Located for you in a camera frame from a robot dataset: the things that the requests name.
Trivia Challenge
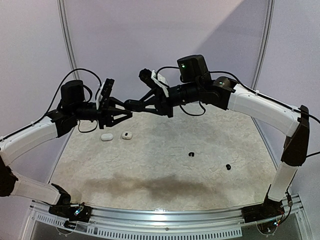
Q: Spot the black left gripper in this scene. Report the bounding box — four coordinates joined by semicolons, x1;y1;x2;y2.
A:
72;96;133;129

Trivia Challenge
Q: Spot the black earbud charging case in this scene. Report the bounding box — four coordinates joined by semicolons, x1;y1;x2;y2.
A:
124;99;145;113

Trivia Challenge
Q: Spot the white stem earbud charging case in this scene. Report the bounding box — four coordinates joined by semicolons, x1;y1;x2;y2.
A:
121;131;133;140

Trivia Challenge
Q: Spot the white oval earbud charging case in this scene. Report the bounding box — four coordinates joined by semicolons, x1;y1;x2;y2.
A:
100;133;114;142

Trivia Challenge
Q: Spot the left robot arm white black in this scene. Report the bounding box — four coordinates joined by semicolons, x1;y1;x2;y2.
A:
0;79;133;223

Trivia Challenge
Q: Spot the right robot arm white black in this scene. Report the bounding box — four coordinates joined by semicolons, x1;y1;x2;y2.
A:
132;54;310;223

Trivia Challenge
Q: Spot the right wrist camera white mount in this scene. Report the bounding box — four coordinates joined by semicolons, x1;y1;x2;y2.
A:
138;68;169;98

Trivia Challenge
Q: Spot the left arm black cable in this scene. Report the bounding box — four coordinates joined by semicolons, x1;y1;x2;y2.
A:
0;68;103;143

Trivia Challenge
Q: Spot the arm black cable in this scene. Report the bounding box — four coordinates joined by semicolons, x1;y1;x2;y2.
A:
0;68;103;143
156;66;320;158

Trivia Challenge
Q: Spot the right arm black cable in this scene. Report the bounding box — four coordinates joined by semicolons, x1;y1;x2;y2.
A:
156;66;320;158

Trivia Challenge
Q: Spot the left aluminium wall post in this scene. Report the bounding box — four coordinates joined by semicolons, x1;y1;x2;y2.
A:
57;0;77;70

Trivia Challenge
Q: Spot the aluminium wall post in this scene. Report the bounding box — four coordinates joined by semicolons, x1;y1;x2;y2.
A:
57;0;77;70
251;0;275;89

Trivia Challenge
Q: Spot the right aluminium wall post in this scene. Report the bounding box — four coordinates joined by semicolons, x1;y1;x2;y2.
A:
251;0;275;89

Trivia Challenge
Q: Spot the aluminium front rail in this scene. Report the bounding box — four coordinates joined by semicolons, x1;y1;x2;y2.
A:
22;194;313;240

